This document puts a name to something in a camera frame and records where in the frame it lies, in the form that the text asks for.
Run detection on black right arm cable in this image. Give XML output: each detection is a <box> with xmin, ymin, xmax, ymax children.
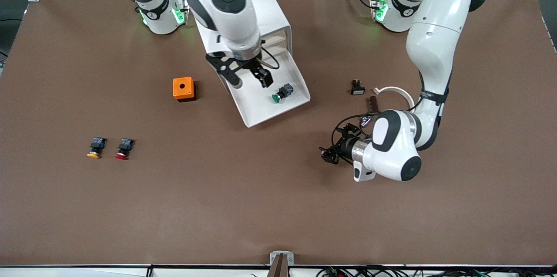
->
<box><xmin>260</xmin><ymin>47</ymin><xmax>280</xmax><ymax>70</ymax></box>

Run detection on white curved plastic clamp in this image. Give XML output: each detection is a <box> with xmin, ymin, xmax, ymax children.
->
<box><xmin>373</xmin><ymin>86</ymin><xmax>416</xmax><ymax>112</ymax></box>

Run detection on red push button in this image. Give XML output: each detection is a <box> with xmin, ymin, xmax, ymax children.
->
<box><xmin>115</xmin><ymin>137</ymin><xmax>135</xmax><ymax>161</ymax></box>

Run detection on white drawer cabinet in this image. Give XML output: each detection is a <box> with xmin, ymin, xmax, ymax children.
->
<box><xmin>182</xmin><ymin>0</ymin><xmax>291</xmax><ymax>95</ymax></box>

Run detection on yellow push button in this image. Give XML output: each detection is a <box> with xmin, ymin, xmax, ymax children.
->
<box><xmin>87</xmin><ymin>136</ymin><xmax>107</xmax><ymax>159</ymax></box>

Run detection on orange box with hole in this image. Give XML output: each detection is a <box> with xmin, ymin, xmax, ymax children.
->
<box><xmin>173</xmin><ymin>77</ymin><xmax>197</xmax><ymax>102</ymax></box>

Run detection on white plastic drawer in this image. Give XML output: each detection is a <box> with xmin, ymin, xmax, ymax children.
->
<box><xmin>261</xmin><ymin>30</ymin><xmax>288</xmax><ymax>47</ymax></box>
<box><xmin>263</xmin><ymin>40</ymin><xmax>289</xmax><ymax>55</ymax></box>
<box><xmin>226</xmin><ymin>48</ymin><xmax>311</xmax><ymax>128</ymax></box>

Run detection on green push button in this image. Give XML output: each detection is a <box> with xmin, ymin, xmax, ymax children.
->
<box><xmin>272</xmin><ymin>83</ymin><xmax>294</xmax><ymax>104</ymax></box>

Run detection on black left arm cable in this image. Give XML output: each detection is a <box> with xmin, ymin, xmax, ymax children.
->
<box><xmin>332</xmin><ymin>114</ymin><xmax>383</xmax><ymax>155</ymax></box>

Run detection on silver camera mount bracket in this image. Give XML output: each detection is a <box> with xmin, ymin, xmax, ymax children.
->
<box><xmin>269</xmin><ymin>251</ymin><xmax>295</xmax><ymax>277</ymax></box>

